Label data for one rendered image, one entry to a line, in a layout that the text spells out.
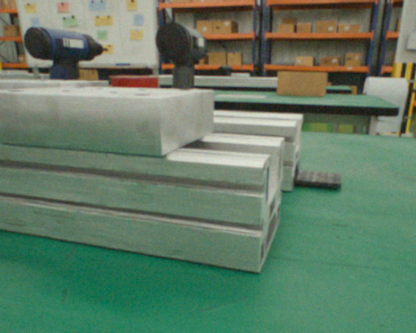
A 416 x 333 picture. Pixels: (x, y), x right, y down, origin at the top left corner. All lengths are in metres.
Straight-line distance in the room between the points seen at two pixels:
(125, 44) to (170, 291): 3.45
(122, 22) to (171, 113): 3.42
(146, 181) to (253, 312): 0.13
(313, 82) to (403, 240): 2.02
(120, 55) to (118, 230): 3.41
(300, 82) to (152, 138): 2.11
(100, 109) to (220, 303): 0.16
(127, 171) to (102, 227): 0.05
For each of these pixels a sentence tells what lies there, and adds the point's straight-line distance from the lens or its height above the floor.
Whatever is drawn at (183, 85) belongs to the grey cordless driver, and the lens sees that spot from 0.64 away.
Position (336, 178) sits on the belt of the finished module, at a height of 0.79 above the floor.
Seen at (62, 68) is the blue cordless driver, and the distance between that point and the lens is 0.80.
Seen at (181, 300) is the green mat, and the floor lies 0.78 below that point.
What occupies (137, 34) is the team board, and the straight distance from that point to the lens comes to 3.58.
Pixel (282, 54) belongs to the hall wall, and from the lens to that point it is 10.89.
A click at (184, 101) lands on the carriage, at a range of 0.27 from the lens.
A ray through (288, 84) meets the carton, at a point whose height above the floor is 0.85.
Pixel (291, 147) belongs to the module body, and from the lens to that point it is 0.42.
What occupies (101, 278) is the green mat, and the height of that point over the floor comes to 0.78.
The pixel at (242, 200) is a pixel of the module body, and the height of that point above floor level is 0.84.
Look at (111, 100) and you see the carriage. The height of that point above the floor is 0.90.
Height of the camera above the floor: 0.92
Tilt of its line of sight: 19 degrees down
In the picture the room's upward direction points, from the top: 1 degrees clockwise
